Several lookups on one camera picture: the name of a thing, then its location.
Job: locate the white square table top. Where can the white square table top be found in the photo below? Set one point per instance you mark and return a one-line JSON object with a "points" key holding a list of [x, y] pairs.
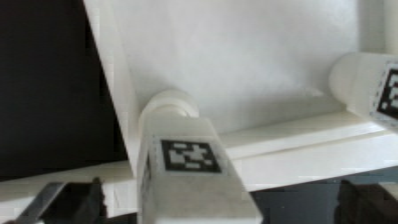
{"points": [[244, 52]]}

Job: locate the white U-shaped obstacle fence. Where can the white U-shaped obstacle fence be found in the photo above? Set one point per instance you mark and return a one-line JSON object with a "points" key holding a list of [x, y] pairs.
{"points": [[273, 170]]}

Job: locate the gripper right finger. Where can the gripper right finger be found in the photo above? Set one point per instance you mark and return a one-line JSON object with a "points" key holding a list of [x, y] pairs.
{"points": [[367, 203]]}

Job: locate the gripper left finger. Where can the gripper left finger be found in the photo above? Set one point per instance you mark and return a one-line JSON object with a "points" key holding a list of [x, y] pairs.
{"points": [[68, 204]]}

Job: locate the white table leg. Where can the white table leg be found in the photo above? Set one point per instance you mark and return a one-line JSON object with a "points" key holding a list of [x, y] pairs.
{"points": [[363, 82], [191, 189]]}

